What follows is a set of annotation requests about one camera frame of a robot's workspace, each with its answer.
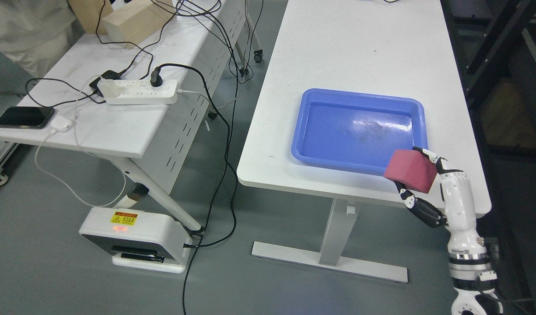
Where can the black smartphone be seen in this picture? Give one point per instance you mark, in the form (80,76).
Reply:
(26,117)

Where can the white folding table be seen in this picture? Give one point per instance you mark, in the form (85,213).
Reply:
(149,118)

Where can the light wooden block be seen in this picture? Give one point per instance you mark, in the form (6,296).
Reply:
(134,22)

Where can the black metal right shelf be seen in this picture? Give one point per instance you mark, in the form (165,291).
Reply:
(494,43)

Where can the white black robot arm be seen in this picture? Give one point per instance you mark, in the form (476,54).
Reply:
(474,281)

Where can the white standing desk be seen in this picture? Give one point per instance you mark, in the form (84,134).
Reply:
(349,82)

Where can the white power strip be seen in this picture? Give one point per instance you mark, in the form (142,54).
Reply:
(138,92)

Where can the pink foam block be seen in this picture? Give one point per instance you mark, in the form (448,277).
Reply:
(412,169)

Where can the white floor power unit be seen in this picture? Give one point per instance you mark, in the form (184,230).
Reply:
(136,239)

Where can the blue plastic tray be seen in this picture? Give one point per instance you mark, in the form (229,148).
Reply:
(354,131)

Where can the black power adapter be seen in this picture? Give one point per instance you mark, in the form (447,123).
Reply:
(107,75)

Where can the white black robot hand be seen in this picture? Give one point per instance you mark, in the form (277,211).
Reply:
(459,213)

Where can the brown cardboard box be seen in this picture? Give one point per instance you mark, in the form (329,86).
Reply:
(88,12)

